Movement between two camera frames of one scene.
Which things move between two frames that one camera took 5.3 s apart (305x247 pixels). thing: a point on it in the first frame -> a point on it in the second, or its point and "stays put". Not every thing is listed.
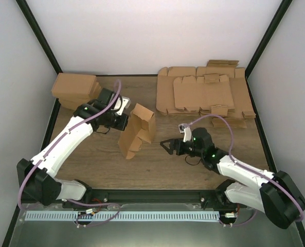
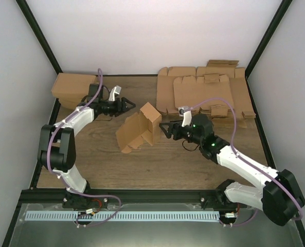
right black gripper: [174, 142] -> [176, 126]
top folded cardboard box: [70, 86] stays put
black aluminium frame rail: [156, 197] stays put
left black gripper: [121, 126] -> [120, 109]
